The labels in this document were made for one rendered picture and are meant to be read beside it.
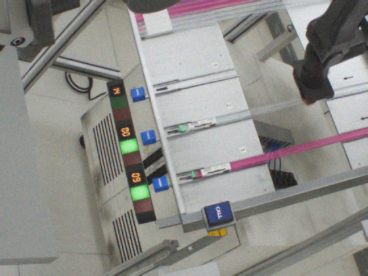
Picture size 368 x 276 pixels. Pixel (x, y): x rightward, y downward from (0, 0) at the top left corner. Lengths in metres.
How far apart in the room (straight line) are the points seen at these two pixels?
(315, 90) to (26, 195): 0.62
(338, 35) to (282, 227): 0.74
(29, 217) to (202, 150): 0.40
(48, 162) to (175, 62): 0.79
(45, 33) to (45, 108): 1.63
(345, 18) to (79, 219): 1.28
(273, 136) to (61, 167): 0.74
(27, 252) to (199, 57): 0.61
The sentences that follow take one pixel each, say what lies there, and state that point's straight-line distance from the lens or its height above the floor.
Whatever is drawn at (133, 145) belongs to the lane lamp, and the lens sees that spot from 1.32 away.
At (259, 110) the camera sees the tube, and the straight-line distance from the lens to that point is 1.33.
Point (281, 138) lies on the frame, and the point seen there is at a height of 0.66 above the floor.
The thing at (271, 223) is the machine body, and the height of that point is 0.62.
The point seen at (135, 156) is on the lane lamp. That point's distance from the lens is 1.30.
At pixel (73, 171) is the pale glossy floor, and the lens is 2.10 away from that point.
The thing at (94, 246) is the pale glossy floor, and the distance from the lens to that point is 2.01.
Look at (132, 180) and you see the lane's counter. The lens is 1.28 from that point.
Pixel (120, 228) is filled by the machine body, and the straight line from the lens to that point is 1.89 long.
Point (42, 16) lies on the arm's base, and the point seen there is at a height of 1.19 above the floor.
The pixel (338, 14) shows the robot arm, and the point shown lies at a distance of 1.02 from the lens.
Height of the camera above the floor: 1.52
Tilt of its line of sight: 36 degrees down
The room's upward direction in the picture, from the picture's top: 53 degrees clockwise
